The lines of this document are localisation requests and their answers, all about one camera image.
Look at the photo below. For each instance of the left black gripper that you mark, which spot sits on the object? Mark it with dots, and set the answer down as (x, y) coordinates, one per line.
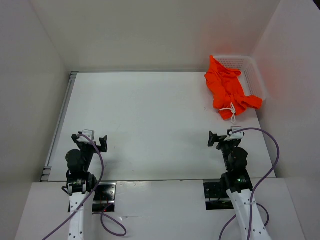
(80, 145)

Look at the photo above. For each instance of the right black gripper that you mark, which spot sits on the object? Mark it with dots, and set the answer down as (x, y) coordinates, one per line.
(215, 138)

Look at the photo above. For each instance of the orange shorts with white drawstring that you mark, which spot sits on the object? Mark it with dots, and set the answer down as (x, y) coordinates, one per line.
(228, 95)

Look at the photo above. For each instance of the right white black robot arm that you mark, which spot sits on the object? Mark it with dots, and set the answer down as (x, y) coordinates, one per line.
(236, 183)

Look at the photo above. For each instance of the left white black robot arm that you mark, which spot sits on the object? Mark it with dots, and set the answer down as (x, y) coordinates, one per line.
(81, 184)

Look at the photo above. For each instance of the white perforated plastic basket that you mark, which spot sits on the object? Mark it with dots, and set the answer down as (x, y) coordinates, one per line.
(250, 78)

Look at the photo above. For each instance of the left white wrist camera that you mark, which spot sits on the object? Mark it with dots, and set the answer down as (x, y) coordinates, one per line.
(85, 135)

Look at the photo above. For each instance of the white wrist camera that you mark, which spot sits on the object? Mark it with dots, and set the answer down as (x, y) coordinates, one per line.
(234, 133)
(85, 135)

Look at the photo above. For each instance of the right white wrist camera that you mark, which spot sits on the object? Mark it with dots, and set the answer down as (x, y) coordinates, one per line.
(234, 133)

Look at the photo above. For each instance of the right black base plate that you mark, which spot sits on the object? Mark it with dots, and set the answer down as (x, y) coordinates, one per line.
(216, 197)

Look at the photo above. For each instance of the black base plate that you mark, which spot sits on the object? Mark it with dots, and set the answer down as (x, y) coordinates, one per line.
(104, 199)
(216, 197)

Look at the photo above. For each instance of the aluminium table edge rail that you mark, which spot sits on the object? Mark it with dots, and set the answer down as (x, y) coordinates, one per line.
(57, 132)

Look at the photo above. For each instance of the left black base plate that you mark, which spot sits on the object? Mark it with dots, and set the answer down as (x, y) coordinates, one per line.
(104, 199)

